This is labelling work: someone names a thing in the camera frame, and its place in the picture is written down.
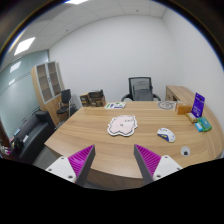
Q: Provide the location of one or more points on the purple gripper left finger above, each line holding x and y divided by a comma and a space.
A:
74, 168

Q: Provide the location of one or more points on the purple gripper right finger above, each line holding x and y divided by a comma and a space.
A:
153, 166

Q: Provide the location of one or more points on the white blue computer mouse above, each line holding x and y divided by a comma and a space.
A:
166, 134

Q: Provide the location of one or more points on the small white round device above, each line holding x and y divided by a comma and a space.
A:
185, 151

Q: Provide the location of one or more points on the black leather sofa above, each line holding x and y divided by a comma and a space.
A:
29, 142

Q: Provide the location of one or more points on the small blue packet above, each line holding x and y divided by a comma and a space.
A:
199, 127

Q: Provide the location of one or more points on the black visitor chair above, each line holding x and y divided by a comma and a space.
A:
66, 105

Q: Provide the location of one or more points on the yellow small box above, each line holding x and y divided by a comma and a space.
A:
191, 117

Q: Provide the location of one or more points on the green tissue pack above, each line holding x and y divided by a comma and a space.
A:
206, 126

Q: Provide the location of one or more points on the green white booklet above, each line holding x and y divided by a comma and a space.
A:
115, 105

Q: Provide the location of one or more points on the cardboard boxes stack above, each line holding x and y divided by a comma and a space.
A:
94, 98

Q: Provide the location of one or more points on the black mesh office chair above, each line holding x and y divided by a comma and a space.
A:
140, 89

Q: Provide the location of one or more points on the wooden glass-door cabinet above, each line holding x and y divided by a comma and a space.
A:
48, 86

